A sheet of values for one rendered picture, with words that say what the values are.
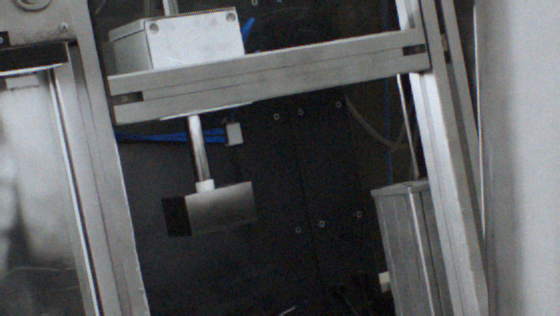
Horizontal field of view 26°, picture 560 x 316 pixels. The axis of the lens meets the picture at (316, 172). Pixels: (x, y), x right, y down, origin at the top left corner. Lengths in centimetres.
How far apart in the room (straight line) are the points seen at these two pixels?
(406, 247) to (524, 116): 83
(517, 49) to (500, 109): 4
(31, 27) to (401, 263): 63
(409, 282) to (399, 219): 8
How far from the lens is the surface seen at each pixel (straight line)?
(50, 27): 110
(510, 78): 71
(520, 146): 70
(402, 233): 152
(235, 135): 164
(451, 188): 132
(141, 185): 160
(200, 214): 135
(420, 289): 151
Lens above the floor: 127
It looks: 3 degrees down
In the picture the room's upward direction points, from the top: 11 degrees counter-clockwise
